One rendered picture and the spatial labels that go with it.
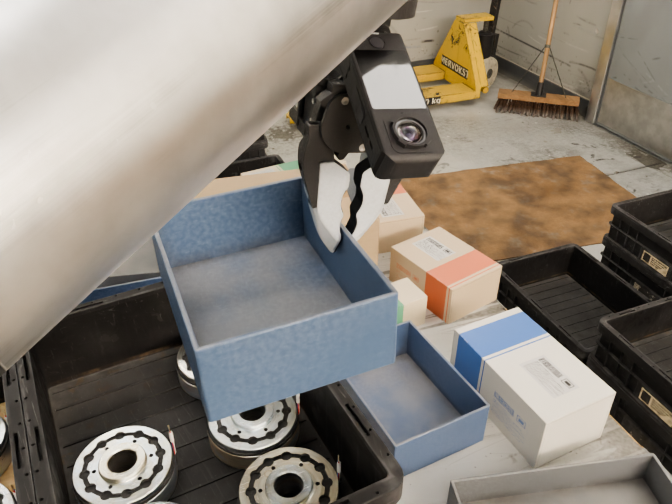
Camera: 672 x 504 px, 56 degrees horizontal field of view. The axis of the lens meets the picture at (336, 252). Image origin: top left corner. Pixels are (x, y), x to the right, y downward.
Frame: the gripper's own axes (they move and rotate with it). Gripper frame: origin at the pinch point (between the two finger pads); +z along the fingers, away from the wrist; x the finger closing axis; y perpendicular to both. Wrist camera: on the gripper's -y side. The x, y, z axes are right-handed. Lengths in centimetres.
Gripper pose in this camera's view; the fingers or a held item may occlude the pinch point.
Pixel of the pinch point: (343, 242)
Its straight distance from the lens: 54.4
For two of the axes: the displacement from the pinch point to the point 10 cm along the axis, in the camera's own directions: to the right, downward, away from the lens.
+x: -9.3, 0.8, -3.6
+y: -3.5, -5.3, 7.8
